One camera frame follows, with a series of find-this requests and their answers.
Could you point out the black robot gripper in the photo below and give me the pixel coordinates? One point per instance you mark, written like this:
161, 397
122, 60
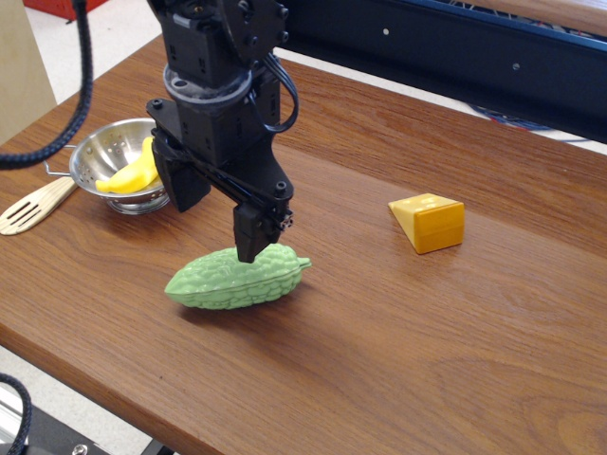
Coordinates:
221, 137

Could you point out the yellow toy banana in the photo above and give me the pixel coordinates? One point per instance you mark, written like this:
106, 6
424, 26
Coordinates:
134, 177

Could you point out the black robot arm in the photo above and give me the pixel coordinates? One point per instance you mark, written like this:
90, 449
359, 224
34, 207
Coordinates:
210, 41

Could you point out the steel colander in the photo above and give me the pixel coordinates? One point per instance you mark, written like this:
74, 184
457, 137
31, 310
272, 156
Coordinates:
103, 153

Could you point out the green toy bitter gourd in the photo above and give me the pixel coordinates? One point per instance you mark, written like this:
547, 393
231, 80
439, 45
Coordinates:
219, 281

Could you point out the wooden slotted spatula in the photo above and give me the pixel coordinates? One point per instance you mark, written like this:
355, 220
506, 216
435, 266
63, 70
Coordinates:
34, 208

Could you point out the orange toy cheese wedge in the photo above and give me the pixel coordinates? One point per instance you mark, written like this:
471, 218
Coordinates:
431, 222

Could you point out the light wooden panel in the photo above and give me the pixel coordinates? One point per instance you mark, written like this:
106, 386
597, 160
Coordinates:
26, 93

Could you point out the red crate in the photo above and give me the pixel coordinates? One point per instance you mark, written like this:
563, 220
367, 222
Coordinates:
64, 9

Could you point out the metal table mount bracket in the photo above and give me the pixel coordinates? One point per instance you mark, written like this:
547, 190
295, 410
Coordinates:
27, 429

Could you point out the dark blue metal frame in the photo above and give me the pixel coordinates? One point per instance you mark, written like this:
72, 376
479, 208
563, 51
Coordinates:
550, 77

